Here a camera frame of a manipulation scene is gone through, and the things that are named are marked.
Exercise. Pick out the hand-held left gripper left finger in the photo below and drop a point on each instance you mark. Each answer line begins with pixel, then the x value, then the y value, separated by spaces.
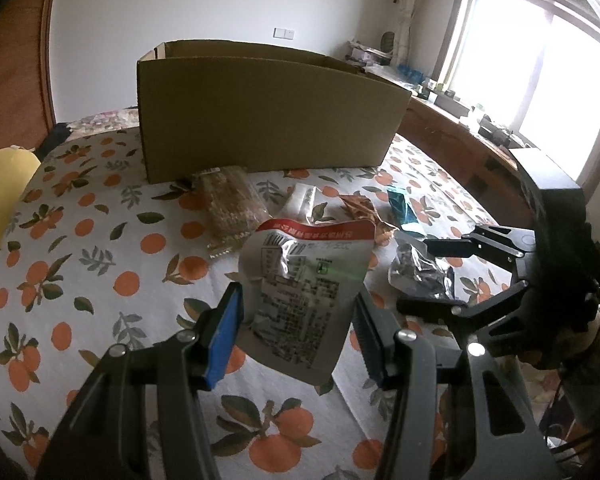
pixel 225 330

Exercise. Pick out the brown cardboard box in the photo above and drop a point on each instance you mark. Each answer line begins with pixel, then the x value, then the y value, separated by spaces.
pixel 260 120

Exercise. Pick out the clear packet of brown snacks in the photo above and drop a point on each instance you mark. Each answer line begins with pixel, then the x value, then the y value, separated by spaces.
pixel 227 205

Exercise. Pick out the pile of pink boxes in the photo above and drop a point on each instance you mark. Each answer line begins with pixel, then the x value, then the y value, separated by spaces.
pixel 367 54

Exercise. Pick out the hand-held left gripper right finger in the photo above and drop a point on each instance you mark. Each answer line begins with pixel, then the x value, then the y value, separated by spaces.
pixel 375 340

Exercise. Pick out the small teal packet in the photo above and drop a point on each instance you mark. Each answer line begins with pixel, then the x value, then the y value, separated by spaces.
pixel 399 205

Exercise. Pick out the white wall outlet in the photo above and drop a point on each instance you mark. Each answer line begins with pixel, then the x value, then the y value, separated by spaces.
pixel 284 33

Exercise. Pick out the person's right forearm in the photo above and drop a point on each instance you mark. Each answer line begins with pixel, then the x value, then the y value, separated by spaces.
pixel 595 375

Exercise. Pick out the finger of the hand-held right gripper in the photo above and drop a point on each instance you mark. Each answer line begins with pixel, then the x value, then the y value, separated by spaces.
pixel 430 307
pixel 460 247

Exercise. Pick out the wooden framed window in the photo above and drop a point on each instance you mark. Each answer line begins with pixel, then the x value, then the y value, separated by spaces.
pixel 530 60

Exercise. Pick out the dark navy cloth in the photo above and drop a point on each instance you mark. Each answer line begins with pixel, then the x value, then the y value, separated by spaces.
pixel 55 137

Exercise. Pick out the yellow plush toy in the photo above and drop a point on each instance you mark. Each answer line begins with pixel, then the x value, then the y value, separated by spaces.
pixel 5 195

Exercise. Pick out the brown wooden cabinet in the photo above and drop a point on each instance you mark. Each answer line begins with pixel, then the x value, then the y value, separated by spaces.
pixel 455 145

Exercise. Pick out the brown wooden wardrobe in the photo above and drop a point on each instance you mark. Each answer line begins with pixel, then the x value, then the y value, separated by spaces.
pixel 10 85

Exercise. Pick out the dark round object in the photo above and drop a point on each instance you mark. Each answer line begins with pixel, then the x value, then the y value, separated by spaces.
pixel 389 41

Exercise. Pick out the grey silver packet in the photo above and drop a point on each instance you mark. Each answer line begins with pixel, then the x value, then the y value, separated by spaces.
pixel 420 272

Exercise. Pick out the tied pale curtain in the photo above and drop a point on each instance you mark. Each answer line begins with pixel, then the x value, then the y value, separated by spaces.
pixel 407 10

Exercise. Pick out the white packet with red edge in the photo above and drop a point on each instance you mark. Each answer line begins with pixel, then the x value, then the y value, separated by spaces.
pixel 300 300

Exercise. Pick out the row of blue bottles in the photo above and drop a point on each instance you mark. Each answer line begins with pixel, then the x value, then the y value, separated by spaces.
pixel 411 72

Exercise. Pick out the pink floral blanket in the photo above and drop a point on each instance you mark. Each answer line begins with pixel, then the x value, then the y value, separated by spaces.
pixel 105 119

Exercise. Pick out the small white packet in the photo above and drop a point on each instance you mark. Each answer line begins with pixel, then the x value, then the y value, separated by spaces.
pixel 302 200

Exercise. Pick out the orange snack packet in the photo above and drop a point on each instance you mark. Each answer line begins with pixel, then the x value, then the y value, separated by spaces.
pixel 365 212

